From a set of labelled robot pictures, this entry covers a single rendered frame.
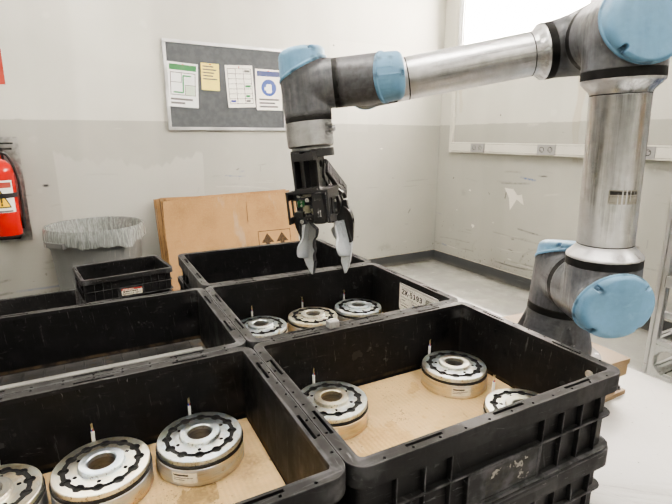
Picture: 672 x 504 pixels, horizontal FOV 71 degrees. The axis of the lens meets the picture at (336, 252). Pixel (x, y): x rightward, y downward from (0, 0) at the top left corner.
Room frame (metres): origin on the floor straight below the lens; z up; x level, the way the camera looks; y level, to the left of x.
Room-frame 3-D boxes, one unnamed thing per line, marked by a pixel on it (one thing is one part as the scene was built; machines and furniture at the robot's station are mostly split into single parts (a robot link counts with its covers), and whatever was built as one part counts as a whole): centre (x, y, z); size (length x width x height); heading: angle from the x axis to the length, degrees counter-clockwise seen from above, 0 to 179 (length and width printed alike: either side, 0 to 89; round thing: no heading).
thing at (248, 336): (0.85, 0.02, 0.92); 0.40 x 0.30 x 0.02; 118
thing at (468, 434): (0.58, -0.12, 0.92); 0.40 x 0.30 x 0.02; 118
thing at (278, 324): (0.86, 0.15, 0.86); 0.10 x 0.10 x 0.01
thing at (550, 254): (0.90, -0.46, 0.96); 0.13 x 0.12 x 0.14; 178
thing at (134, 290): (2.20, 1.04, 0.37); 0.42 x 0.34 x 0.46; 119
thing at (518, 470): (0.58, -0.12, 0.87); 0.40 x 0.30 x 0.11; 118
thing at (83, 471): (0.46, 0.26, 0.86); 0.05 x 0.05 x 0.01
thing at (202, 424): (0.51, 0.17, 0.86); 0.05 x 0.05 x 0.01
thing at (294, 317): (0.91, 0.05, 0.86); 0.10 x 0.10 x 0.01
